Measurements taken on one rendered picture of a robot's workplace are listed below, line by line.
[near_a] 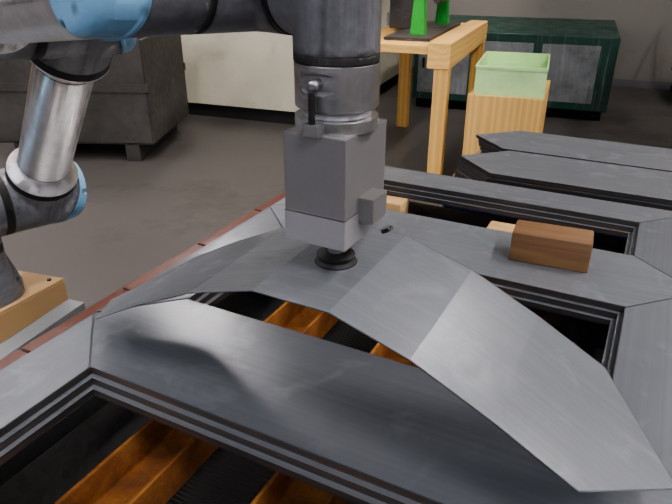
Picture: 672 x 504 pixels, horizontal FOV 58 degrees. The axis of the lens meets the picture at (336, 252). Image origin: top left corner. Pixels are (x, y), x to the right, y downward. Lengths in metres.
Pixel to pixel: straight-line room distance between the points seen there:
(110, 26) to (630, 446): 0.56
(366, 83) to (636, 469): 0.40
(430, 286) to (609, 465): 0.22
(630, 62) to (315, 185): 6.96
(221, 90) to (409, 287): 4.90
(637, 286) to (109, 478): 0.78
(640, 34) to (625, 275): 6.43
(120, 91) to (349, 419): 3.81
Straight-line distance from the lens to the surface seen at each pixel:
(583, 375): 0.65
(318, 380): 0.72
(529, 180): 1.39
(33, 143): 1.09
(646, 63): 7.43
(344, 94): 0.52
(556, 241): 1.00
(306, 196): 0.55
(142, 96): 4.30
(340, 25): 0.51
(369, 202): 0.55
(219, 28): 0.56
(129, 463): 0.88
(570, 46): 5.62
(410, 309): 0.56
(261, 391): 0.71
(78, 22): 0.51
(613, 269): 1.05
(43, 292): 1.25
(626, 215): 1.28
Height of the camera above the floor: 1.29
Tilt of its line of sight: 26 degrees down
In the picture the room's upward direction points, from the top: straight up
